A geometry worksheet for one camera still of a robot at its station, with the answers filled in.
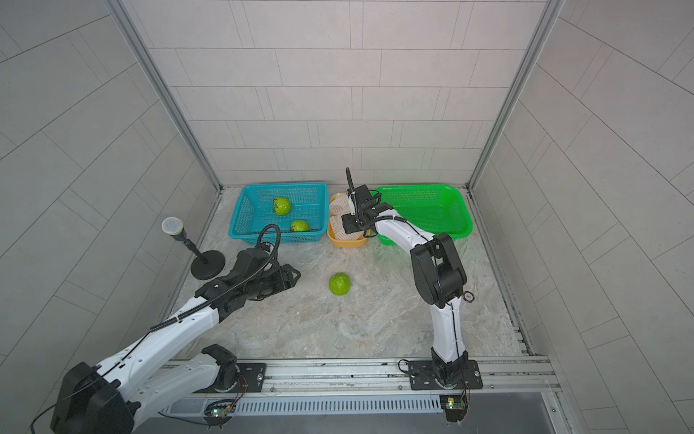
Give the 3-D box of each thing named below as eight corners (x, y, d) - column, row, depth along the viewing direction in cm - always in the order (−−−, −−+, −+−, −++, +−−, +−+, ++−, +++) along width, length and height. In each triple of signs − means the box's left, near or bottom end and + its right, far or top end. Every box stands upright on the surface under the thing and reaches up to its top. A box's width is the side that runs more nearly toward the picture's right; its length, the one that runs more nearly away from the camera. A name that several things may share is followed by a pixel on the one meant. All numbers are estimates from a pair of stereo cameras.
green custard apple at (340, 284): (330, 297, 88) (328, 289, 83) (331, 280, 91) (329, 272, 86) (350, 297, 88) (350, 289, 83) (351, 281, 91) (350, 272, 86)
